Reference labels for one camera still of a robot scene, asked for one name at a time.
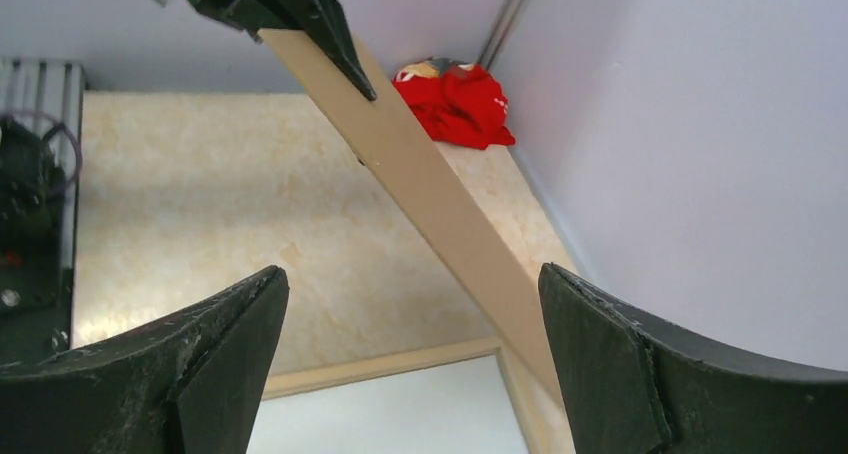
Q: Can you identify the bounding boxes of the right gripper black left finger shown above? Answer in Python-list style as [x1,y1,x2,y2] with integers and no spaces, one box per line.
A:
[1,266,289,453]

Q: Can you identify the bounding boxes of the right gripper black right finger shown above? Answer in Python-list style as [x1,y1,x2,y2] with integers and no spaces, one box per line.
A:
[538,263,847,453]

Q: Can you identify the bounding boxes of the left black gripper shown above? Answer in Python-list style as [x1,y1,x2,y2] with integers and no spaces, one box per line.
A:
[187,0,377,101]

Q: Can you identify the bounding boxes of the brown cardboard backing board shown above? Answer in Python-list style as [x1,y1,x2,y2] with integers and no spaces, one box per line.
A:
[259,29,563,404]

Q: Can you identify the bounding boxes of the light wooden picture frame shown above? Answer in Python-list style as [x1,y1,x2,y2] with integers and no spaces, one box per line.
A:
[262,337,575,453]

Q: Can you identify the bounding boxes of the red cloth doll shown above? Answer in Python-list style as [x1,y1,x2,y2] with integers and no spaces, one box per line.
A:
[392,57,516,150]

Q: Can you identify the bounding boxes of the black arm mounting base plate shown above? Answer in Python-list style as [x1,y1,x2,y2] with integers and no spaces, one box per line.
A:
[1,115,73,364]

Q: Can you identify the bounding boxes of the aluminium front rail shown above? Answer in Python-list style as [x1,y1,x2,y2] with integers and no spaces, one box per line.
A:
[1,57,85,267]

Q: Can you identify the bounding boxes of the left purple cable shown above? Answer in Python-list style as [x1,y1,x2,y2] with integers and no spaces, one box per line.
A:
[0,109,84,197]

